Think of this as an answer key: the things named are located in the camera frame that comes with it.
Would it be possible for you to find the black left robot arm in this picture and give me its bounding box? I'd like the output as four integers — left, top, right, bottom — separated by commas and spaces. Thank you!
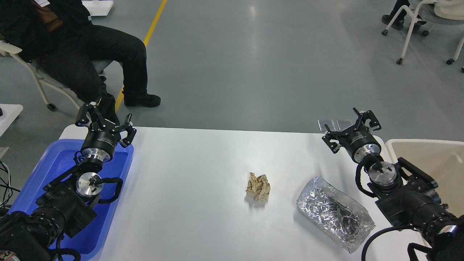
1, 102, 137, 261

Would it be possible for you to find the blue plastic tray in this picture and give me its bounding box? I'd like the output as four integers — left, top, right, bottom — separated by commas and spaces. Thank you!
8, 139, 134, 255

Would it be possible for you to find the white side table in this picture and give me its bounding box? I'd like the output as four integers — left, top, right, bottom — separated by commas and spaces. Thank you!
0, 104, 24, 136

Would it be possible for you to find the seated person in black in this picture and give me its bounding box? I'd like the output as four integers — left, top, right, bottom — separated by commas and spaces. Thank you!
0, 0, 161, 123

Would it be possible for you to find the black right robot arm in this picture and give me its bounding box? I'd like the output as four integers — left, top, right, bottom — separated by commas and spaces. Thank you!
323, 108, 464, 261

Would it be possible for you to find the white board on floor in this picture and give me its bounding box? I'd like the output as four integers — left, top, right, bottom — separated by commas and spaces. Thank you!
82, 0, 114, 17

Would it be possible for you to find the right metal floor plate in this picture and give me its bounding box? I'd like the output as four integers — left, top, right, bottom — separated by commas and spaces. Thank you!
335, 119, 353, 132

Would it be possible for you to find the crumpled brown paper ball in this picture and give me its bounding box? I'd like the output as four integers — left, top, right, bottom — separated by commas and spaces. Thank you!
246, 172, 271, 203

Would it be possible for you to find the black cables left edge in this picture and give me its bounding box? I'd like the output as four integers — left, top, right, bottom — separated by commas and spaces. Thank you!
0, 159, 20, 207

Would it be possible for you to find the metal floor plate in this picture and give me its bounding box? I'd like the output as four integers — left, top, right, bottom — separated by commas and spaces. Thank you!
318, 119, 336, 132
335, 119, 353, 132

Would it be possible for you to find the white rolling chair right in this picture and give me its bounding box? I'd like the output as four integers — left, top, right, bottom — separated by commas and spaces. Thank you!
382, 0, 464, 66

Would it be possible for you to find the person feet background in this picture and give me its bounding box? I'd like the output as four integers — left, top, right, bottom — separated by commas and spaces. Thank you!
381, 0, 427, 31

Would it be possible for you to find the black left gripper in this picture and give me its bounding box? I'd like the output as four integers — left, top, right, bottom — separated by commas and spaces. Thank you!
75, 102, 137, 162

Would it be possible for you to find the silver foil bag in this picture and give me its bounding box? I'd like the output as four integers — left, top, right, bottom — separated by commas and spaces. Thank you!
295, 177, 376, 254

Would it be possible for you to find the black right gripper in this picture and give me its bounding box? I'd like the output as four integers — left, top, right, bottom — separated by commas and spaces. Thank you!
323, 108, 381, 162

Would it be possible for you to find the white chair left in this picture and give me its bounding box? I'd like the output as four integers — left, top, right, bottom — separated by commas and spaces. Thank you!
0, 41, 113, 111

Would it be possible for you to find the beige plastic bin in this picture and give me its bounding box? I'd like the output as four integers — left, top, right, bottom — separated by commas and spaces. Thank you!
385, 139, 464, 216

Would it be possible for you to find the left metal floor plate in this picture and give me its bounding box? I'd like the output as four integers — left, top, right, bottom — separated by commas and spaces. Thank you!
318, 119, 336, 132

